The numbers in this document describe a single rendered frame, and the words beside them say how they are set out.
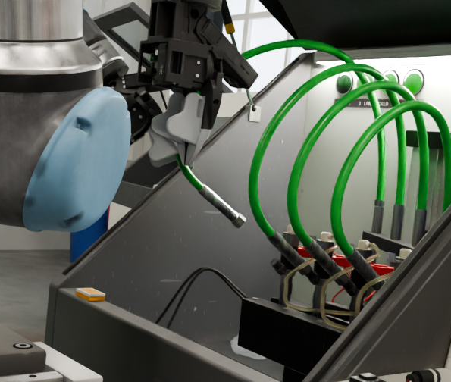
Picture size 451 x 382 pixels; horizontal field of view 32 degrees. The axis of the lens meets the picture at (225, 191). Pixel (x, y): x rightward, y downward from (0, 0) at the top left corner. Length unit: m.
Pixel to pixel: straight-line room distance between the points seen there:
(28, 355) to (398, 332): 0.46
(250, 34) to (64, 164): 7.03
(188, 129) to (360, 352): 0.34
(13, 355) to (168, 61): 0.42
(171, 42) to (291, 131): 0.76
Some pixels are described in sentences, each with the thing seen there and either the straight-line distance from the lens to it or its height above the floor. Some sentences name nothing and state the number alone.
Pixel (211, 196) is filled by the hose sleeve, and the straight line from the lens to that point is 1.31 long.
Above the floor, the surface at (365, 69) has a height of 1.37.
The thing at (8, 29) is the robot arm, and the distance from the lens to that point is 0.59.
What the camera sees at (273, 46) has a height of 1.40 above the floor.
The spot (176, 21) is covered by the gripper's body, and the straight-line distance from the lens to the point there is 0.97.
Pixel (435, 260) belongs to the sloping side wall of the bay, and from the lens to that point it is 0.99.
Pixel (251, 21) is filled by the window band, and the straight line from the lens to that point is 7.59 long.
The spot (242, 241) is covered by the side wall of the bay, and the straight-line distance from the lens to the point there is 1.62.
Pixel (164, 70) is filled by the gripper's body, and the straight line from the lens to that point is 0.95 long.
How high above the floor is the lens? 1.22
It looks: 3 degrees down
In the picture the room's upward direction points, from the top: 6 degrees clockwise
